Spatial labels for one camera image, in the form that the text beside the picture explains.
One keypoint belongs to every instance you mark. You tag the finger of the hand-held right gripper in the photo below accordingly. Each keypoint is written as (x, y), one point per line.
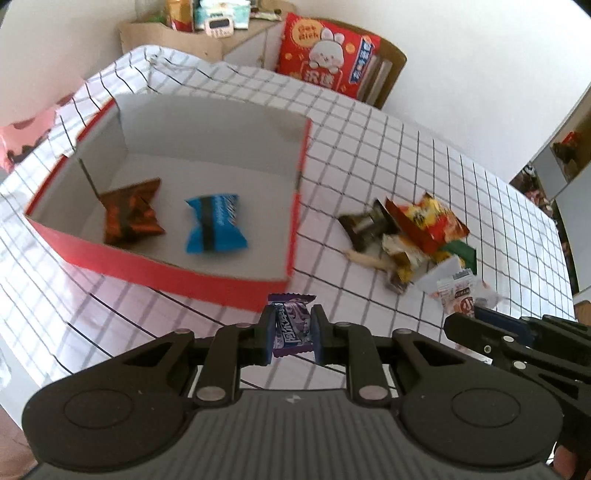
(501, 321)
(480, 334)

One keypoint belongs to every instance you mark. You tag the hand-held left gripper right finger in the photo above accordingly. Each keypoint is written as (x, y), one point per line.
(318, 333)

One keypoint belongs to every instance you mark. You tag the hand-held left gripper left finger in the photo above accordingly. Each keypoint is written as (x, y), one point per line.
(267, 333)

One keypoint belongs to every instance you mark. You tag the purple candy packet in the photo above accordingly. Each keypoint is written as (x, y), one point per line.
(292, 323)

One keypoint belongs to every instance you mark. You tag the white red-print snack packet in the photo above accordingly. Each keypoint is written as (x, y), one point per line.
(455, 290)

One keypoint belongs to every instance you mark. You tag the green snack packet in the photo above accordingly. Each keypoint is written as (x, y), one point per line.
(461, 252)

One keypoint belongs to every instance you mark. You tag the red yellow chip bag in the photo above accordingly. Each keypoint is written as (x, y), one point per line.
(429, 221)

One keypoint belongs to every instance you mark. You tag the red cardboard box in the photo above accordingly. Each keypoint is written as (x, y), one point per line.
(207, 152)

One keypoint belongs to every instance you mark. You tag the person's right hand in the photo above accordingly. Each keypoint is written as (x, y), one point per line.
(570, 466)

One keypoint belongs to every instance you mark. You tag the beige snack stick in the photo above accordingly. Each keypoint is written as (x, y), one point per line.
(369, 261)

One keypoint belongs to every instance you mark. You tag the gold yellow snack packet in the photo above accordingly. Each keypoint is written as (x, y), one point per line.
(406, 263)

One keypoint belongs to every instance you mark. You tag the dark brown snack packet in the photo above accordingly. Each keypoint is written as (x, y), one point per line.
(364, 226)

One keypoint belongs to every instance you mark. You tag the blue snack packet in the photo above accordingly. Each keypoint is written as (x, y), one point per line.
(212, 224)

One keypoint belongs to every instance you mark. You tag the white storage cabinet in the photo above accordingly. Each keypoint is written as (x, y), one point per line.
(572, 221)

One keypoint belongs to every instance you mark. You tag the brown orange snack packet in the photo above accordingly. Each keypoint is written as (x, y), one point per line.
(131, 212)

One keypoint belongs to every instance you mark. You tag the white checked tablecloth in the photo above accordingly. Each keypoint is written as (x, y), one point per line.
(392, 152)

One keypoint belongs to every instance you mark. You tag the wooden chair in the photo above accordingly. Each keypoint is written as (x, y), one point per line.
(392, 69)

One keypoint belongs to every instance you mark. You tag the red rabbit print pillow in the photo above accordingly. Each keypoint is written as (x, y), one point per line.
(323, 55)

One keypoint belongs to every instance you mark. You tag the light wood cabinet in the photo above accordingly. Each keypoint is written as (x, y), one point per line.
(249, 46)

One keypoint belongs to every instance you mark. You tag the white digital timer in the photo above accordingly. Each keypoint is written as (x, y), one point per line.
(218, 26)

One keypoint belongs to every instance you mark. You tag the pink patterned cloth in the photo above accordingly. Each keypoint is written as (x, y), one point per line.
(18, 138)

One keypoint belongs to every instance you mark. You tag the yellow can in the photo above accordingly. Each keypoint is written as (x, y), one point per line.
(180, 16)

